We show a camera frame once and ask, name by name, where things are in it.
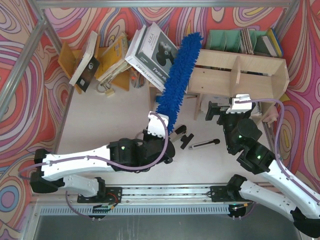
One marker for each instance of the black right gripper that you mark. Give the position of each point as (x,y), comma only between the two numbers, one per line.
(222,117)

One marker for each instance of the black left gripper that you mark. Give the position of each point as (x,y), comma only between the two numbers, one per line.
(169,149)

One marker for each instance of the white black utility knife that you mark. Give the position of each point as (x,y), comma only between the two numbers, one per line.
(203,144)

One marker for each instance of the black plastic clip piece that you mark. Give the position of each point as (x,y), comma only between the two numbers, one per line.
(185,139)

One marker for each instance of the blue fluffy duster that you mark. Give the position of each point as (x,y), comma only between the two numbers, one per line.
(179,75)

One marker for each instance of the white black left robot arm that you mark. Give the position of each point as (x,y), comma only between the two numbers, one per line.
(54,171)

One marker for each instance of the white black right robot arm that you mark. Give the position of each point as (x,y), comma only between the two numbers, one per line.
(296,201)

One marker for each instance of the light wooden bookshelf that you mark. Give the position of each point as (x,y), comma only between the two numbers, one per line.
(226,74)

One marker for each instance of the grey black stapler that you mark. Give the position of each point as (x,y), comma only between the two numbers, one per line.
(178,133)

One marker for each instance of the white spiral notebook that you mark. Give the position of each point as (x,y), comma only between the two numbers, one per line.
(221,101)

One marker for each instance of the pink pig figure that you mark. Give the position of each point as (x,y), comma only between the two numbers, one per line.
(271,116)

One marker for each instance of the pencil holder with pens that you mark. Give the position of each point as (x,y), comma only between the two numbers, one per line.
(137,80)

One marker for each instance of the green desk organizer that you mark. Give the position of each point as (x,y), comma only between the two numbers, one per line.
(231,41)

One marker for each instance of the brass padlock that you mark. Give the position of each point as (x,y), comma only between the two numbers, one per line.
(105,89)

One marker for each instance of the blue yellow book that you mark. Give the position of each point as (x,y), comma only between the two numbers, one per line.
(272,43)

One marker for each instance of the yellow worn book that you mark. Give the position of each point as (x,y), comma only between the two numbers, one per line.
(112,61)

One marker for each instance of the white book black cover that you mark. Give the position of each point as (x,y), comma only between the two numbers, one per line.
(86,64)

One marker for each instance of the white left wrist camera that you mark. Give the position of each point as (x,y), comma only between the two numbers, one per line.
(155,127)

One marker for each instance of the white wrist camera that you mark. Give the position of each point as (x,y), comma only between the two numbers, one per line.
(240,103)
(155,127)

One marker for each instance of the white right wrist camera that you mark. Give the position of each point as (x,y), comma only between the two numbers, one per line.
(240,103)

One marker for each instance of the aluminium mounting rail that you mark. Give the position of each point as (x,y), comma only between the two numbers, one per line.
(128,193)

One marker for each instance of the aluminium frame post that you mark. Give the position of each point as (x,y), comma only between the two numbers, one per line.
(20,66)

